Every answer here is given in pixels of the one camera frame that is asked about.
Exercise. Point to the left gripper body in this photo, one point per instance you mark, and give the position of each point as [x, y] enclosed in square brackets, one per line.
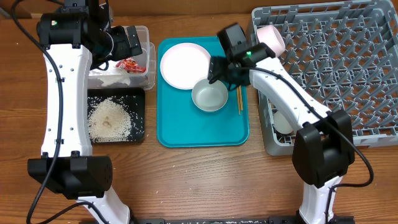
[121, 48]

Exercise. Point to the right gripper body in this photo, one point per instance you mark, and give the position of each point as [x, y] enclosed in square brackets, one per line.
[218, 71]

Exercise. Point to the red snack wrapper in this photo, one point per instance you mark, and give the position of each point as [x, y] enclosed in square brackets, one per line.
[130, 65]

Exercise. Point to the grey bowl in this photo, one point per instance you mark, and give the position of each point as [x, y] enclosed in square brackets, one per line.
[209, 97]

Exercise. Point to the white napkin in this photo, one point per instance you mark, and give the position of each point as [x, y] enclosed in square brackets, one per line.
[110, 77]

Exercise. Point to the small white plate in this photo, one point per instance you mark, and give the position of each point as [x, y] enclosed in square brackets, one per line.
[272, 38]

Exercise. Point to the white cup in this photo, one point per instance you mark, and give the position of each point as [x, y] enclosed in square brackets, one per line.
[281, 125]

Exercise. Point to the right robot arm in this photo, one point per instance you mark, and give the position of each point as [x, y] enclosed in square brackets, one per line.
[323, 146]

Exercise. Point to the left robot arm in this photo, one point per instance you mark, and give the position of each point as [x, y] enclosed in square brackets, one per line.
[75, 39]

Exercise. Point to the grey dishwasher rack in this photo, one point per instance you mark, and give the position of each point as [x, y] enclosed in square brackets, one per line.
[344, 54]

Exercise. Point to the wooden chopstick right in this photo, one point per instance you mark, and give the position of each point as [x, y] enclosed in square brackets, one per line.
[241, 98]

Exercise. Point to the wooden chopstick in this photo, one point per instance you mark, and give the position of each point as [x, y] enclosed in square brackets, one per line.
[241, 98]
[238, 99]

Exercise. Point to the wooden chopstick left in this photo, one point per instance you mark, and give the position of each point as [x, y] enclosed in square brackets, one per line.
[238, 99]

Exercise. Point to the clear plastic bin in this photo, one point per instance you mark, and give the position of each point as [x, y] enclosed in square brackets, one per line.
[147, 60]

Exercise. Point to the large white plate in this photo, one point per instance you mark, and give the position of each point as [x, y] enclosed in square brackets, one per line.
[185, 64]

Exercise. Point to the black plastic tray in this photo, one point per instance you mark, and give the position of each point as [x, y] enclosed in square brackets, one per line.
[118, 116]

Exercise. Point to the teal serving tray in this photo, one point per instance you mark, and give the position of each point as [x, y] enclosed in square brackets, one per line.
[181, 124]

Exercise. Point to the pile of rice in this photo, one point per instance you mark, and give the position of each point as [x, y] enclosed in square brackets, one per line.
[109, 119]

